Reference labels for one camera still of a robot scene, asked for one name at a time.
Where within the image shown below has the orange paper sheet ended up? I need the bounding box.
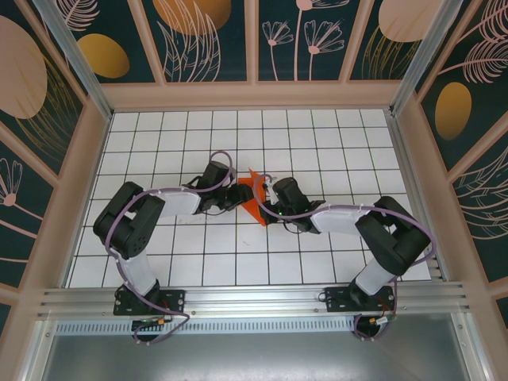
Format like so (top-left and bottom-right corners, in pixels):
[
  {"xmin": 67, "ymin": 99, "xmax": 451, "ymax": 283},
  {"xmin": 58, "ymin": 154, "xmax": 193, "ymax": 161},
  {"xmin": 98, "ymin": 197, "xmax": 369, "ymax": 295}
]
[{"xmin": 237, "ymin": 168, "xmax": 275, "ymax": 227}]

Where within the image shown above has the grey metal sheet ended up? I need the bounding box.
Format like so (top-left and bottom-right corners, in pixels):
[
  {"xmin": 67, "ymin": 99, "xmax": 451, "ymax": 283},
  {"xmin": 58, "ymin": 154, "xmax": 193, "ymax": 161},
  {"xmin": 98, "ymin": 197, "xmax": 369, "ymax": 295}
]
[{"xmin": 23, "ymin": 331, "xmax": 489, "ymax": 381}]

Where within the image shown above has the dark panel with pink flowers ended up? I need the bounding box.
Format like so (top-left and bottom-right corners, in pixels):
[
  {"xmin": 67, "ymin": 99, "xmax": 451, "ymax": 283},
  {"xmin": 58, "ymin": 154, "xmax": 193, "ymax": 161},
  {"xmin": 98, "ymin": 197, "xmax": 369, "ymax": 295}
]
[{"xmin": 257, "ymin": 0, "xmax": 360, "ymax": 83}]

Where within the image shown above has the dark panel with leaf outline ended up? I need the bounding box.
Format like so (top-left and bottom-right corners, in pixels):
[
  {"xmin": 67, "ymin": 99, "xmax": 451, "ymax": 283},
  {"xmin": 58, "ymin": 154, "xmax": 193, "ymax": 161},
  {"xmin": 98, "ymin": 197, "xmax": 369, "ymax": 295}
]
[{"xmin": 141, "ymin": 0, "xmax": 252, "ymax": 83}]

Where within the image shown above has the dark panel with orange oval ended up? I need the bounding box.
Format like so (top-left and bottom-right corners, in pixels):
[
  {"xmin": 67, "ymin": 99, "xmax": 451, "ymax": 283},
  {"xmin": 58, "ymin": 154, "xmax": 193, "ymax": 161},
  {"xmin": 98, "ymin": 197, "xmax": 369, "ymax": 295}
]
[{"xmin": 59, "ymin": 0, "xmax": 156, "ymax": 84}]

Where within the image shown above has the dark panel with feather and oval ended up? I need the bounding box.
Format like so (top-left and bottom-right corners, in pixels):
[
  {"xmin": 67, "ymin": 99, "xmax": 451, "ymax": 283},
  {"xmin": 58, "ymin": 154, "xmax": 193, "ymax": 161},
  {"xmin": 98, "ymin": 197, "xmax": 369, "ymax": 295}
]
[{"xmin": 420, "ymin": 0, "xmax": 508, "ymax": 171}]

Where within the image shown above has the dark panel with feather outline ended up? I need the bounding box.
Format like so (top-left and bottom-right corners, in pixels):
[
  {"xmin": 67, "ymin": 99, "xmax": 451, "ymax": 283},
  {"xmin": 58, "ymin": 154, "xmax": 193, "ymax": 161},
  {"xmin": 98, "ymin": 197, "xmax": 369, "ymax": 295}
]
[{"xmin": 452, "ymin": 148, "xmax": 508, "ymax": 283}]

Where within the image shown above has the dark panel with single flower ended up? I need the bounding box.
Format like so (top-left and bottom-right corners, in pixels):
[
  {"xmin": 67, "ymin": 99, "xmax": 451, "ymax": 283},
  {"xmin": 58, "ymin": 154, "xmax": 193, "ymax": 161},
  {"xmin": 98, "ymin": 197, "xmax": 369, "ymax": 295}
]
[{"xmin": 0, "ymin": 122, "xmax": 55, "ymax": 289}]

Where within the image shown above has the dark panel with gold fern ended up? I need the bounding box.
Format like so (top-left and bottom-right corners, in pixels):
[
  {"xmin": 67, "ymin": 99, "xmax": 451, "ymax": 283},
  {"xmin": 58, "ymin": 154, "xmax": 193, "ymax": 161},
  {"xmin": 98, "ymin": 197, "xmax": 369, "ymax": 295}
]
[{"xmin": 348, "ymin": 0, "xmax": 441, "ymax": 83}]

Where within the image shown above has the dark panel with peach circle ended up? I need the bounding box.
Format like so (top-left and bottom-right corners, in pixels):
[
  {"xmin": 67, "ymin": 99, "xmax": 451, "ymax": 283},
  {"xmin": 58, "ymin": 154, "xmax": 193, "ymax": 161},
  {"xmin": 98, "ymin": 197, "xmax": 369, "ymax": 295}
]
[{"xmin": 0, "ymin": 0, "xmax": 87, "ymax": 175}]

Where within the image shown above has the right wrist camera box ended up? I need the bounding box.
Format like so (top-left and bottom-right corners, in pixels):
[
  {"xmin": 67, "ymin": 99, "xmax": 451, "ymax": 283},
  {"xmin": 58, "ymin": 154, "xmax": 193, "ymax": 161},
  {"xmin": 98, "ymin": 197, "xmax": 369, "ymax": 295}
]
[{"xmin": 264, "ymin": 174, "xmax": 279, "ymax": 202}]

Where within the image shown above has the long aluminium base rail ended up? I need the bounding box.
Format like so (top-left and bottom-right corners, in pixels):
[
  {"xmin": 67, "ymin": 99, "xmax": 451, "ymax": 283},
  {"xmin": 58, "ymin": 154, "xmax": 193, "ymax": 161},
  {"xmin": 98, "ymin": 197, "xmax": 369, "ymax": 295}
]
[{"xmin": 37, "ymin": 281, "xmax": 471, "ymax": 318}]

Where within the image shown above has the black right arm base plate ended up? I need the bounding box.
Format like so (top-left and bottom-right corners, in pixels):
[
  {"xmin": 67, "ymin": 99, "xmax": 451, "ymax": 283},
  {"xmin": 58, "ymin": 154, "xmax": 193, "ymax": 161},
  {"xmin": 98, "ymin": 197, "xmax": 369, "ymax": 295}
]
[{"xmin": 324, "ymin": 286, "xmax": 397, "ymax": 314}]

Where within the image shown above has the aluminium side rail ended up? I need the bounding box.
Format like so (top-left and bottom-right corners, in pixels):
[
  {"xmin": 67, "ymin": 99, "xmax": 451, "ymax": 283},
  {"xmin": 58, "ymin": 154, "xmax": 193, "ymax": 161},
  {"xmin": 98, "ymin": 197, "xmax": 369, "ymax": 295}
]
[{"xmin": 387, "ymin": 109, "xmax": 452, "ymax": 283}]

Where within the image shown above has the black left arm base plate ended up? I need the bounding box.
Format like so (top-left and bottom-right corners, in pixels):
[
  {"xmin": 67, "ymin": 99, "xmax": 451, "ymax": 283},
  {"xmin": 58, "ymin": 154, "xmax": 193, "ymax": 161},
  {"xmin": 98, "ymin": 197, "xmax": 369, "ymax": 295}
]
[{"xmin": 114, "ymin": 286, "xmax": 187, "ymax": 317}]

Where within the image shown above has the slotted metal cable tray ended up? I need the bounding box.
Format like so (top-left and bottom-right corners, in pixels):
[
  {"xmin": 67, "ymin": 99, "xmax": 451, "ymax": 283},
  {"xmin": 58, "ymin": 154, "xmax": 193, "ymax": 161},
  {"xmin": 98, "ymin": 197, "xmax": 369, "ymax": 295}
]
[{"xmin": 55, "ymin": 319, "xmax": 358, "ymax": 337}]

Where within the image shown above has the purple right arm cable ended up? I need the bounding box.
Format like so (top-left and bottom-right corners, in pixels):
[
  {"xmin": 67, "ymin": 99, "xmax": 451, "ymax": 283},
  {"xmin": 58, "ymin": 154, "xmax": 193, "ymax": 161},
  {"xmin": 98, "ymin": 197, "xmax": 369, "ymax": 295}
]
[{"xmin": 253, "ymin": 174, "xmax": 437, "ymax": 343}]

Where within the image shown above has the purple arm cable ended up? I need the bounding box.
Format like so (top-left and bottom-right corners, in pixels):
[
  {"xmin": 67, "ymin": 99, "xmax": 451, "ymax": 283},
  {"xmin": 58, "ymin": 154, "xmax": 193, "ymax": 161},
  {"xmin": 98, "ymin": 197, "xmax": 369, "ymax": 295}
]
[
  {"xmin": 253, "ymin": 174, "xmax": 437, "ymax": 343},
  {"xmin": 106, "ymin": 149, "xmax": 235, "ymax": 347}
]

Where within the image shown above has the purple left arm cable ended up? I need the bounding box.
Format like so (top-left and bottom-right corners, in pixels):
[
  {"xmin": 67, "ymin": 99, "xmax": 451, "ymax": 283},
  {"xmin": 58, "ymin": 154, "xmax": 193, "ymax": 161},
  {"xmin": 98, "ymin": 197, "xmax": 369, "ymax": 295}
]
[{"xmin": 106, "ymin": 149, "xmax": 235, "ymax": 347}]

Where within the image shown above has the aluminium corner post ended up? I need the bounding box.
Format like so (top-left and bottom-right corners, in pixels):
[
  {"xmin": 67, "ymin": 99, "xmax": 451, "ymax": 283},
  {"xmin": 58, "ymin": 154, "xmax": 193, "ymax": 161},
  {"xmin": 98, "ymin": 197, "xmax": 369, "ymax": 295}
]
[
  {"xmin": 33, "ymin": 0, "xmax": 114, "ymax": 120},
  {"xmin": 391, "ymin": 0, "xmax": 465, "ymax": 116}
]

